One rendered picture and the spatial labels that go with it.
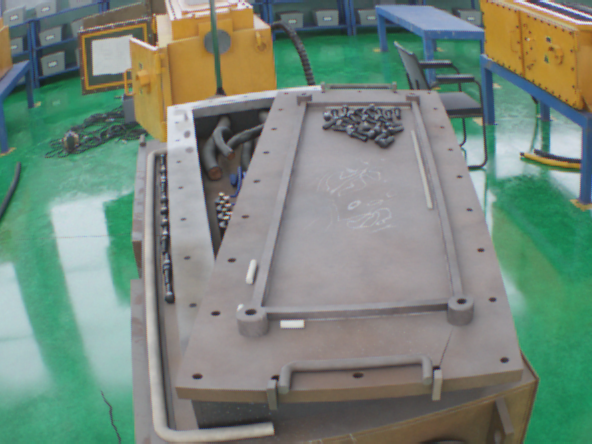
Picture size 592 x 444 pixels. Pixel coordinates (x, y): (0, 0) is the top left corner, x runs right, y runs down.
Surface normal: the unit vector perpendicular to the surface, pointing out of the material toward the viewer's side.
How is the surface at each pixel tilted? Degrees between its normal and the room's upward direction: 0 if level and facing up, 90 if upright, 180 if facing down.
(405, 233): 0
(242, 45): 90
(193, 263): 0
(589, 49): 90
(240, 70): 90
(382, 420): 0
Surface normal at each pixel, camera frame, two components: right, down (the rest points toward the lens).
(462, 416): 0.15, 0.43
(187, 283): -0.09, -0.89
